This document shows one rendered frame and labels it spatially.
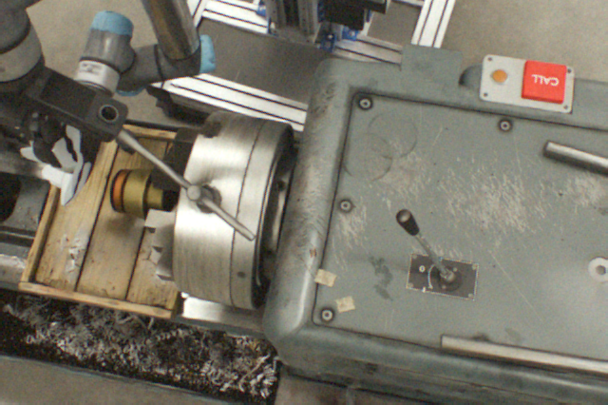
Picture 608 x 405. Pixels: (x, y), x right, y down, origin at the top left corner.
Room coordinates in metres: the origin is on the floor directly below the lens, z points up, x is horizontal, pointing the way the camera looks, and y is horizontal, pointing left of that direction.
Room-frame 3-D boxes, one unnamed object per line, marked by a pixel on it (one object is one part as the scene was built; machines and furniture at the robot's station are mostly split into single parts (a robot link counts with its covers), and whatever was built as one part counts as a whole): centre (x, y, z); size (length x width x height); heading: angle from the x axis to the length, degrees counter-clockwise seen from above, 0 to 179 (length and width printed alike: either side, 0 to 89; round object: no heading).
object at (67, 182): (0.45, 0.42, 1.09); 0.09 x 0.06 x 0.03; 162
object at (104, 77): (0.63, 0.36, 1.08); 0.08 x 0.05 x 0.08; 72
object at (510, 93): (0.44, -0.34, 1.23); 0.13 x 0.08 x 0.05; 72
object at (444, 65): (0.48, -0.21, 1.24); 0.09 x 0.08 x 0.03; 72
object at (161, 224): (0.30, 0.23, 1.09); 0.12 x 0.11 x 0.05; 162
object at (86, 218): (0.44, 0.37, 0.89); 0.36 x 0.30 x 0.04; 162
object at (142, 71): (0.70, 0.32, 0.98); 0.11 x 0.08 x 0.11; 94
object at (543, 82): (0.44, -0.37, 1.26); 0.06 x 0.06 x 0.02; 72
